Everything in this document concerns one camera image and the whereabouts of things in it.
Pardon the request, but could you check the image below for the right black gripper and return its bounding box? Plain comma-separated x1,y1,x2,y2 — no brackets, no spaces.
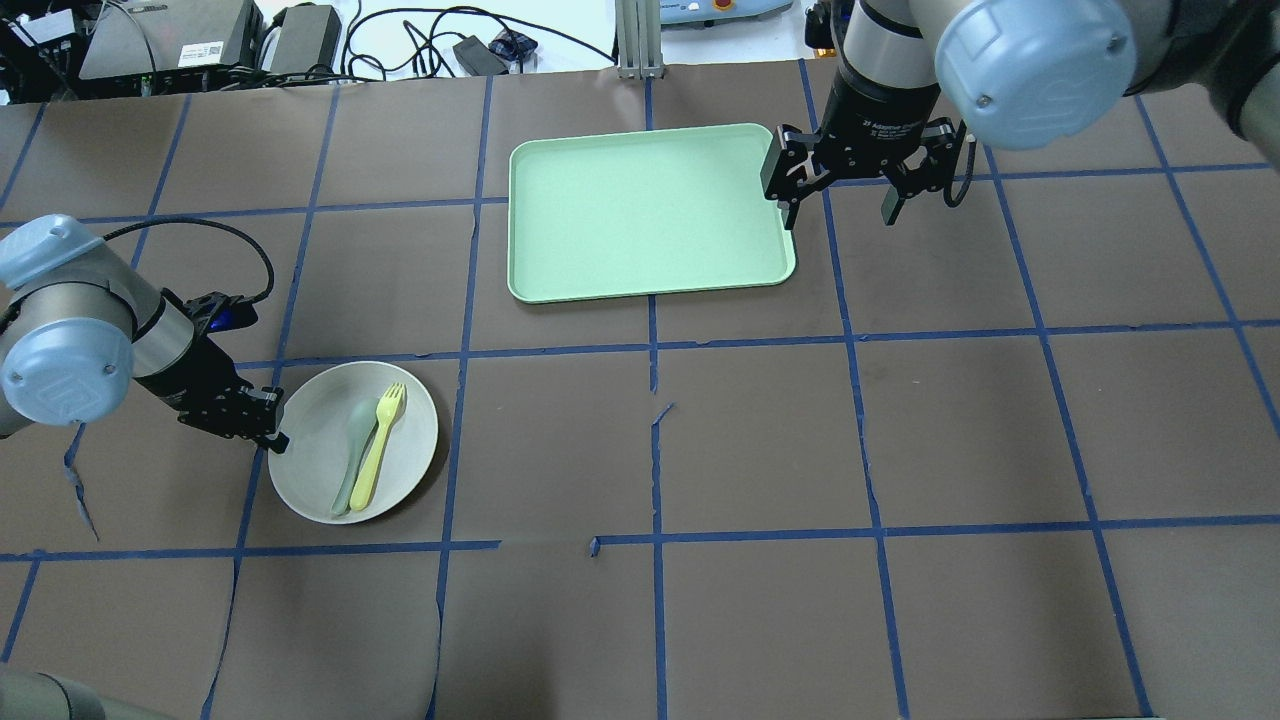
762,67,965,231

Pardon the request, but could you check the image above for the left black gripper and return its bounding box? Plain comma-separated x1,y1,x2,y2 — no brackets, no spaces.
134,337,291,455

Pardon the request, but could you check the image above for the white round plate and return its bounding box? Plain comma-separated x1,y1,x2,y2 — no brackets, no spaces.
268,361,440,525

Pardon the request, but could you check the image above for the yellow plastic fork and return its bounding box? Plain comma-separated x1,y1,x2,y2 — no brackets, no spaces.
348,383,407,512

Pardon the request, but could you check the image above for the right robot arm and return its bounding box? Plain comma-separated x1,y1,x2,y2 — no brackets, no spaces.
762,1,1279,229

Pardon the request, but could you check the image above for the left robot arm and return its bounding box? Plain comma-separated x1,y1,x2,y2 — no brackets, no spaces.
1,214,289,454

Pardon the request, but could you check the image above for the pale green plastic spoon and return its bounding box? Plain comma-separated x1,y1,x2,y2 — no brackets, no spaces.
329,397,378,518

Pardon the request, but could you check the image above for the light green tray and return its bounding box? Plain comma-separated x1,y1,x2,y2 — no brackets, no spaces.
507,123,797,304

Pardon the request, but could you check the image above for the black power brick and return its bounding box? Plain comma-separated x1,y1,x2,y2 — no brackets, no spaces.
262,3,340,74

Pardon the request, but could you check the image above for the black computer box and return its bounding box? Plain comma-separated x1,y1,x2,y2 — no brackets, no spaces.
79,1,262,81

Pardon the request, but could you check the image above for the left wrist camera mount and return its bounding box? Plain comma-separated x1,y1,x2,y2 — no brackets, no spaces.
183,292,259,336

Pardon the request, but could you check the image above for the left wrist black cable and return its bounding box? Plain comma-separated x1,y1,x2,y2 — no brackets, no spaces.
100,218,276,305

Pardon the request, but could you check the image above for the aluminium frame post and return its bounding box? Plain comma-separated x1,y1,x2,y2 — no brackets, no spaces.
614,0,666,79

